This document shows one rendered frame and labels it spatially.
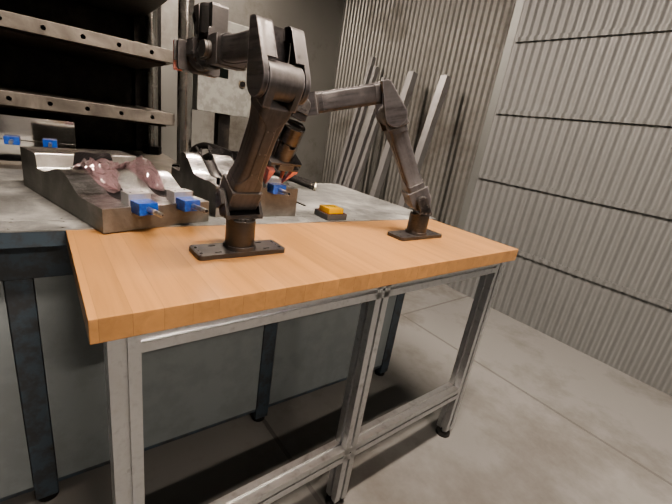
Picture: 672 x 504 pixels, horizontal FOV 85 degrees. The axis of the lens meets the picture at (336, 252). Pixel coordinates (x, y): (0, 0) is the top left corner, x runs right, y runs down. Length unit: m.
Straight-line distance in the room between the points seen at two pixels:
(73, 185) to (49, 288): 0.24
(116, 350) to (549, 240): 2.53
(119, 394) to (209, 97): 1.51
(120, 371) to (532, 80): 2.76
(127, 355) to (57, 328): 0.47
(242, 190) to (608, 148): 2.27
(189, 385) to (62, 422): 0.32
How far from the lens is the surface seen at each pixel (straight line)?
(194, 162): 1.33
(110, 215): 0.93
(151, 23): 2.49
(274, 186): 1.11
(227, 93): 1.99
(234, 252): 0.81
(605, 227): 2.67
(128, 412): 0.74
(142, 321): 0.61
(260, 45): 0.67
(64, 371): 1.19
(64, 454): 1.36
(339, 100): 1.06
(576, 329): 2.81
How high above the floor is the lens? 1.09
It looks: 18 degrees down
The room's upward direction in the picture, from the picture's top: 9 degrees clockwise
